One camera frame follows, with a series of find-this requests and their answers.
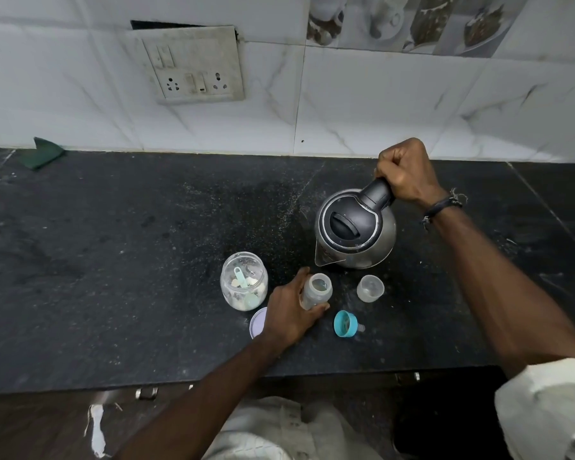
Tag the person's right hand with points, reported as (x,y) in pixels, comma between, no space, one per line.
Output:
(409,170)

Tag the person's left hand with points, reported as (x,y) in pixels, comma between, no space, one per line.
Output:
(283,313)

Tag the person's right fingers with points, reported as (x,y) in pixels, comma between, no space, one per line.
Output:
(388,160)

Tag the person's left thumb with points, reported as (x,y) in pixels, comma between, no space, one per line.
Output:
(316,312)

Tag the clear baby bottle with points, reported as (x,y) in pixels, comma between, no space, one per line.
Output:
(317,291)

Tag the steel electric kettle black lid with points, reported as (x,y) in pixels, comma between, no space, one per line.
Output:
(354,229)

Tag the person's right forearm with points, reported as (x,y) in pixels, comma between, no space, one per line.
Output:
(498,292)

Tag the person's left forearm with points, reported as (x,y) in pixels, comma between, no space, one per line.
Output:
(191,402)

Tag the clear bottle cap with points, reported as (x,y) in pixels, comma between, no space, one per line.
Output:
(370,288)

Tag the white jar lid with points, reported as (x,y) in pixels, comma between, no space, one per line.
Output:
(256,323)

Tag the black thread wristband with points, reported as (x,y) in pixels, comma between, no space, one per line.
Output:
(443,205)

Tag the clear plastic powder jar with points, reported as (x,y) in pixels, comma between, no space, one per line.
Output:
(243,281)

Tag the light green measuring scoop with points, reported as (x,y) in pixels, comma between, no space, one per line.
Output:
(242,280)

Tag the white shirt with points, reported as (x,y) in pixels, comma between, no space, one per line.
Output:
(551,407)

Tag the green scrub pad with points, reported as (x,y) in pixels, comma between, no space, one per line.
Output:
(45,152)

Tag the white wall switch socket plate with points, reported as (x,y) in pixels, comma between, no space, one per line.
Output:
(194,62)

